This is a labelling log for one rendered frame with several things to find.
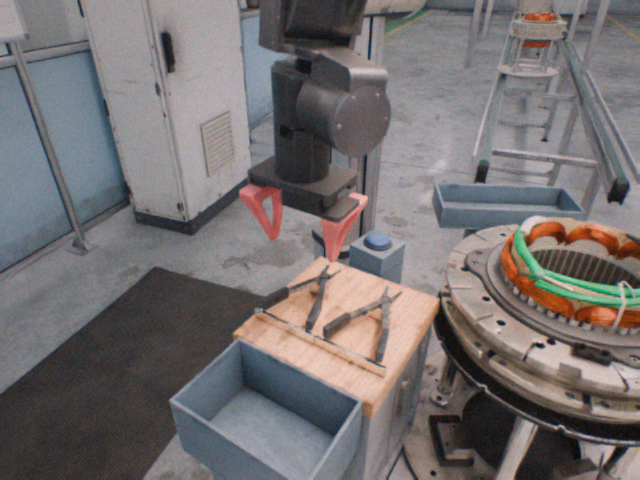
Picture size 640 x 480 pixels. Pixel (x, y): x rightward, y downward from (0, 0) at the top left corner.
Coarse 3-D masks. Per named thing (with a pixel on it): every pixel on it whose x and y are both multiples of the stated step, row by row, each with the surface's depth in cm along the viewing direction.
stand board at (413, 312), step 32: (320, 256) 67; (352, 288) 61; (384, 288) 61; (256, 320) 55; (288, 320) 55; (320, 320) 55; (416, 320) 55; (288, 352) 51; (320, 352) 51; (352, 384) 47; (384, 384) 47
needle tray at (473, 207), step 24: (456, 192) 90; (480, 192) 90; (504, 192) 89; (528, 192) 89; (552, 192) 88; (456, 216) 82; (480, 216) 81; (504, 216) 81; (528, 216) 80; (552, 216) 80; (576, 216) 79
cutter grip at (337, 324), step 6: (348, 312) 52; (336, 318) 51; (342, 318) 51; (348, 318) 52; (330, 324) 50; (336, 324) 51; (342, 324) 51; (348, 324) 52; (324, 330) 50; (330, 330) 50; (336, 330) 51; (324, 336) 51; (330, 336) 51
